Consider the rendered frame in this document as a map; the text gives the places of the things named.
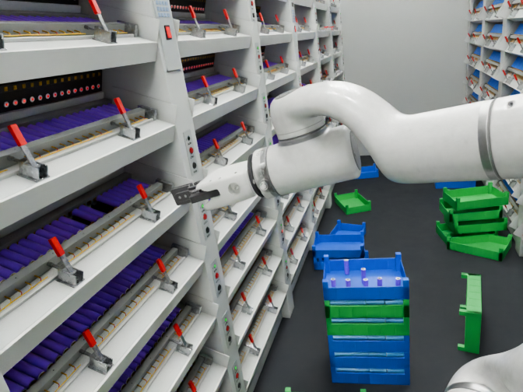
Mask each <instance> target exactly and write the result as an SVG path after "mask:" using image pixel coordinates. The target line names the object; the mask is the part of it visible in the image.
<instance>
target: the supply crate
mask: <svg viewBox="0 0 523 392"><path fill-rule="evenodd" d="M344 260H345V259H339V260H329V256H328V254H325V255H324V278H323V279H322V285H323V293H324V300H367V299H409V278H407V277H406V275H405V271H404V268H403V265H402V258H401V252H395V257H386V258H363V259H348V260H349V274H348V275H345V268H344ZM361 268H366V277H367V278H368V285H369V286H363V284H362V282H361ZM377 277H382V285H383V286H377ZM397 277H400V278H401V285H400V286H395V278H397ZM331 278H335V282H336V287H331ZM347 278H350V281H351V287H346V279H347Z"/></svg>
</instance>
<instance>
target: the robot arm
mask: <svg viewBox="0 0 523 392"><path fill-rule="evenodd" d="M270 115H271V119H272V124H273V127H274V129H275V131H276V135H277V138H278V140H279V143H278V144H274V145H270V146H267V147H264V148H261V149H256V150H255V151H254V153H252V154H250V155H249V157H248V160H247V161H244V162H241V163H235V164H232V165H229V166H225V167H222V168H219V169H218V170H215V171H213V172H212V173H211V174H209V175H208V176H207V177H206V178H205V179H203V180H199V181H196V182H194V185H193V183H189V184H184V185H181V186H177V187H175V188H174V189H172V190H171V194H172V195H173V198H174V200H175V202H176V205H184V204H187V203H192V204H194V203H197V202H200V201H204V200H207V199H211V200H209V201H208V202H207V203H206V204H205V205H204V206H203V207H204V210H206V211H210V210H213V209H217V208H222V207H224V206H228V205H232V204H235V203H238V202H240V201H244V200H247V199H249V198H253V197H254V196H256V195H258V196H259V197H261V198H263V197H266V198H274V197H278V196H282V195H285V194H292V193H296V192H299V191H305V190H309V189H312V188H316V187H323V186H326V185H329V184H336V183H340V182H343V181H347V180H353V179H356V178H358V177H359V176H360V174H361V160H360V152H359V149H358V145H357V143H356V139H355V136H356V137H357V138H358V139H359V140H360V141H361V142H362V144H363V145H364V147H365V148H366V150H367V151H368V152H369V154H370V156H371V157H372V159H373V160H374V162H375V163H376V165H377V167H378V168H379V170H380V171H381V172H382V173H383V174H384V176H385V177H386V178H388V179H389V180H391V181H393V182H396V183H400V184H424V183H439V182H458V181H476V180H508V179H523V93H521V94H517V95H512V96H505V97H500V98H496V99H491V100H484V101H479V102H475V103H468V104H464V105H460V106H456V107H449V108H444V109H440V110H432V111H428V112H424V113H420V114H411V115H409V114H403V113H401V112H400V111H398V110H396V109H395V108H394V107H393V106H392V105H391V104H390V103H388V102H387V101H386V100H384V99H383V98H381V97H380V96H378V95H377V94H376V93H374V92H372V91H370V90H369V89H366V88H364V87H362V86H358V85H356V84H353V83H351V82H342V81H327V82H318V83H314V84H310V85H307V86H302V87H298V88H296V89H292V90H290V91H287V92H285V93H282V94H279V95H278V96H277V97H276V98H275V99H274V100H273V101H272V103H271V106H270ZM323 116H326V117H331V118H333V119H335V120H337V121H339V122H340V123H342V124H343V125H340V126H338V127H334V128H328V127H327V126H326V124H325V120H324V117H323ZM354 135H355V136H354ZM445 392H523V343H522V344H521V345H519V346H518V347H517V348H513V349H511V350H509V351H506V352H502V353H499V354H494V355H486V356H483V357H479V358H477V359H473V360H472V361H470V362H467V363H466V364H464V366H462V367H461V368H460V369H459V370H458V371H457V372H456V373H455V374H454V375H453V377H452V378H451V380H450V382H449V384H448V386H447V388H446V390H445Z"/></svg>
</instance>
